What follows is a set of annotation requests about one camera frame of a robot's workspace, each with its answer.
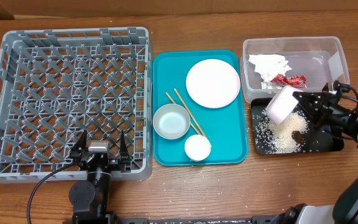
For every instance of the black tray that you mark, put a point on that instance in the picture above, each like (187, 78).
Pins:
(321, 140)

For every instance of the red snack wrapper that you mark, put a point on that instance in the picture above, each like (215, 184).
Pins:
(297, 81)

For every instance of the white rice pile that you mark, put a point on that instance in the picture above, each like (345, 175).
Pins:
(273, 138)

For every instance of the brown food scrap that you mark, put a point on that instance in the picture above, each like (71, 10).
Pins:
(298, 137)

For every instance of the white napkin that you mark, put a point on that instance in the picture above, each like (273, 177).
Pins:
(269, 66)

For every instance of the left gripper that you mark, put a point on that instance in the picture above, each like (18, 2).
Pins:
(115, 164)

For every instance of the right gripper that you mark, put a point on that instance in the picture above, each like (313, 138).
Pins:
(317, 106)

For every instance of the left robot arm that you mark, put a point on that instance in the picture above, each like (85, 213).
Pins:
(90, 197)

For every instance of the small white cup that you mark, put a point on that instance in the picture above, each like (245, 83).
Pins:
(197, 147)

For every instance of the grey plastic dish rack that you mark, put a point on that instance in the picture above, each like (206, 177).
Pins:
(56, 83)

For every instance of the clear plastic bin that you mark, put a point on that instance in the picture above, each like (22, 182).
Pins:
(319, 59)

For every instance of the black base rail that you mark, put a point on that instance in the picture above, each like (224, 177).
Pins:
(253, 220)

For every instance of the grey bowl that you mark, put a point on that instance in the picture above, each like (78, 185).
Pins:
(171, 121)

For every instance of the pink bowl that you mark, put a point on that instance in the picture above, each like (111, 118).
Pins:
(282, 104)

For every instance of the large white plate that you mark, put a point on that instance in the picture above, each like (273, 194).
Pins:
(213, 83)

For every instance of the wooden chopstick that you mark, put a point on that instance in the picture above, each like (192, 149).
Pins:
(190, 113)
(191, 123)

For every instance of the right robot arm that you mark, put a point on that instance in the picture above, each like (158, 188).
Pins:
(345, 210)

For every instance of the teal serving tray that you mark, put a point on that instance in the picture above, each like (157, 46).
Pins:
(224, 127)

